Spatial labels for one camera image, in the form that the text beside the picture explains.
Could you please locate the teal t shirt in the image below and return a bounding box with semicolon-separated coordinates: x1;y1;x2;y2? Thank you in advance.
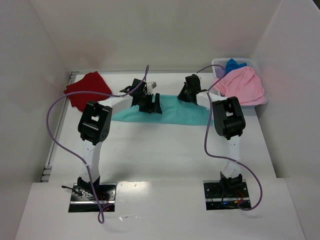
112;95;210;126

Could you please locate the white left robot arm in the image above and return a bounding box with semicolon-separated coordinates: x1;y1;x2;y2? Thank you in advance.
77;78;162;196

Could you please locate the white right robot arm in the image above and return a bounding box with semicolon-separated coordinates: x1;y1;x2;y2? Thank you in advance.
177;74;246;197

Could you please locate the purple t shirt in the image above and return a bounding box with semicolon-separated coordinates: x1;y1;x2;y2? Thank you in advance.
215;66;226;79

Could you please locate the white plastic laundry basket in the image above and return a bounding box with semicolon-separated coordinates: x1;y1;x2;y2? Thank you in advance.
211;57;267;107

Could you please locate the red folded t shirt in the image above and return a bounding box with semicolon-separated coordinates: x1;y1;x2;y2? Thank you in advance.
63;71;112;112

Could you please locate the blue t shirt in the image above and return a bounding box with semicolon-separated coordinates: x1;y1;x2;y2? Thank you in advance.
225;58;247;74

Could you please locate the pink t shirt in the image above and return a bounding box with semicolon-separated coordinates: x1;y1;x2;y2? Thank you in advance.
213;66;267;106

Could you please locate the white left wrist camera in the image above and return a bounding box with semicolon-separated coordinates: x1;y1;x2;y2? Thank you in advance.
145;82;157;95

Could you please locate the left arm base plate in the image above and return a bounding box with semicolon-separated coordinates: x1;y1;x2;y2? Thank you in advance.
68;183;117;213

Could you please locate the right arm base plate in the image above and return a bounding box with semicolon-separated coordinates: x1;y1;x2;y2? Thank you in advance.
203;181;252;211

